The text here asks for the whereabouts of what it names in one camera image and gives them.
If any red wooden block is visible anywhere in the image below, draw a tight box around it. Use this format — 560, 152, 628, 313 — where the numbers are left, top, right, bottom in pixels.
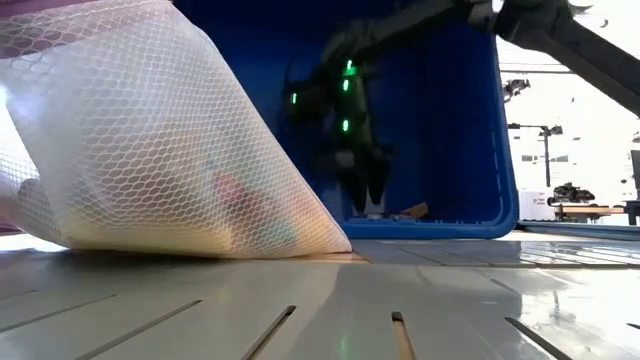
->
212, 172, 261, 221

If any white plastic container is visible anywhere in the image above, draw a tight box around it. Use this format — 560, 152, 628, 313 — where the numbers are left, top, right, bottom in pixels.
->
519, 190, 557, 222

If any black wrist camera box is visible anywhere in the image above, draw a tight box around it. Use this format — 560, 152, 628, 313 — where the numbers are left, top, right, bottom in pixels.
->
284, 79, 331, 126

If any blue plastic bin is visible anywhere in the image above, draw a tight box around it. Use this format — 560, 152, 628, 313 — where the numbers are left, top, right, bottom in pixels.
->
172, 0, 521, 241

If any black background rig frame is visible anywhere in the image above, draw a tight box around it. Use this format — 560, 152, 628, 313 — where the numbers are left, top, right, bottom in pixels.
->
507, 122, 565, 189

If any black ceiling spotlight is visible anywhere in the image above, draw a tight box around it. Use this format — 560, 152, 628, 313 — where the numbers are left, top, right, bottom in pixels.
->
502, 78, 532, 104

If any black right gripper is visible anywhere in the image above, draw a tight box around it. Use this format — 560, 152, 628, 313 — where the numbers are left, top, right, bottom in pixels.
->
314, 57, 394, 214

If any natural wooden block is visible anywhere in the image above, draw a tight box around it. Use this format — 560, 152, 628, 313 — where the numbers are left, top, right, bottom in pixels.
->
397, 201, 430, 220

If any background wooden table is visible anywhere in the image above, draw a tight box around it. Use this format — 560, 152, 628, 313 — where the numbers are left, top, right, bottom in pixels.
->
554, 203, 640, 225

